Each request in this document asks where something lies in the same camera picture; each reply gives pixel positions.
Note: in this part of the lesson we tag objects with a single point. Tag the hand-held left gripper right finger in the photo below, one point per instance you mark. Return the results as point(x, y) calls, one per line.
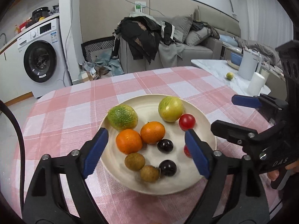
point(198, 156)

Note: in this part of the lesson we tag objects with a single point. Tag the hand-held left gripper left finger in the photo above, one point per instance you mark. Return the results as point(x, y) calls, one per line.
point(95, 154)

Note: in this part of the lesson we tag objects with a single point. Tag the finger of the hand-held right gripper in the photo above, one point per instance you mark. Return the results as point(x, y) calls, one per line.
point(245, 100)
point(224, 129)

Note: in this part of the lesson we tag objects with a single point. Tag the red cherry tomato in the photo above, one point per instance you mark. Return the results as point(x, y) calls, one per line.
point(186, 151)
point(187, 122)

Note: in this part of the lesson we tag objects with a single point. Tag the dark plum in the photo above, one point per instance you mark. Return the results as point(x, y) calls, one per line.
point(165, 146)
point(168, 168)

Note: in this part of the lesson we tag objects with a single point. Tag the large orange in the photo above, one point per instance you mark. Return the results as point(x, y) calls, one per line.
point(129, 141)

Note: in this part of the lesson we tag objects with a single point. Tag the brown kiwi fruit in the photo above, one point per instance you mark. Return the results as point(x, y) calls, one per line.
point(134, 161)
point(149, 173)

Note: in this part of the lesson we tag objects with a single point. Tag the small orange with stem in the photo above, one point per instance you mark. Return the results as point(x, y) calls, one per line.
point(153, 133)

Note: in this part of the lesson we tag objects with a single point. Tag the smooth yellow-green fruit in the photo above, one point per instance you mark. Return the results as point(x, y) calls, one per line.
point(170, 109)

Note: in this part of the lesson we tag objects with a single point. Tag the cream round plate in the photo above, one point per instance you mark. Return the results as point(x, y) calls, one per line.
point(149, 107)

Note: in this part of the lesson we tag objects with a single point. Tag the person's right forearm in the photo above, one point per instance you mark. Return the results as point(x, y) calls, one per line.
point(290, 191)

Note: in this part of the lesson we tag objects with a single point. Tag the person's right hand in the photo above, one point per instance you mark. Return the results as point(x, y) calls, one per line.
point(272, 175)

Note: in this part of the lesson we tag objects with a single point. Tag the white paper roll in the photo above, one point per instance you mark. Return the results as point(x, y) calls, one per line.
point(256, 84)

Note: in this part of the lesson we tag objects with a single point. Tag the small green lime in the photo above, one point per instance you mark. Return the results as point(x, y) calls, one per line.
point(229, 76)

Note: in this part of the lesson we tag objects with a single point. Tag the cream cup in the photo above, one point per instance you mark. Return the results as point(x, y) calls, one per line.
point(265, 74)

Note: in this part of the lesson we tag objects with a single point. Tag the white kettle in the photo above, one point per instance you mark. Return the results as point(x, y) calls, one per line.
point(248, 65)

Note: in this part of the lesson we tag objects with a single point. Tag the beige tray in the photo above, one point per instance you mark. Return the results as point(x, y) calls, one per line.
point(232, 65)

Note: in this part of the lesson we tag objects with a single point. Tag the blue bowl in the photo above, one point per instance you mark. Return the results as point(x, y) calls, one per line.
point(236, 58)

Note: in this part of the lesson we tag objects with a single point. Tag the white marble coffee table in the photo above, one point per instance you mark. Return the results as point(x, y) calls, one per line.
point(215, 67)

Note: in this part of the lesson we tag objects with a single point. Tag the bumpy green citrus fruit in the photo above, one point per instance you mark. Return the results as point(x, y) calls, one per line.
point(122, 117)

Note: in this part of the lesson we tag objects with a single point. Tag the pink checked tablecloth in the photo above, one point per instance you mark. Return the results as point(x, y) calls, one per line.
point(70, 112)

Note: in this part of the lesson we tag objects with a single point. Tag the grey quilt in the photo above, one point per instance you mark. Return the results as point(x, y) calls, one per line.
point(261, 49)

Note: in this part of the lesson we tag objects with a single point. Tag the light blue pillow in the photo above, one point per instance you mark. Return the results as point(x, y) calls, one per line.
point(229, 39)

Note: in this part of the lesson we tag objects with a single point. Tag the grey sofa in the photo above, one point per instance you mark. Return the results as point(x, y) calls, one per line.
point(198, 51)

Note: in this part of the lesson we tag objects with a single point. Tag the grey cushion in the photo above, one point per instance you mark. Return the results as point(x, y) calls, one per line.
point(183, 26)
point(196, 37)

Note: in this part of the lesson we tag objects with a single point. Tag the pile of bags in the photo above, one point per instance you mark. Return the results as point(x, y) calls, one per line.
point(102, 67)

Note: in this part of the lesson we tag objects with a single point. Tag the white curtain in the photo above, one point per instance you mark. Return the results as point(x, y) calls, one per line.
point(268, 16)

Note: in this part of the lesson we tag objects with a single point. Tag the grey blanket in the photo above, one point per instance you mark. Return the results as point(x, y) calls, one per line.
point(170, 54)

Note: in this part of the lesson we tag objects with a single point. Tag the white washing machine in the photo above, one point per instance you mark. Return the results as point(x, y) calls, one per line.
point(44, 60)

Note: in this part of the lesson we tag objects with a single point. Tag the pile of dark clothes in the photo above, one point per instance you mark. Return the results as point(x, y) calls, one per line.
point(142, 37)

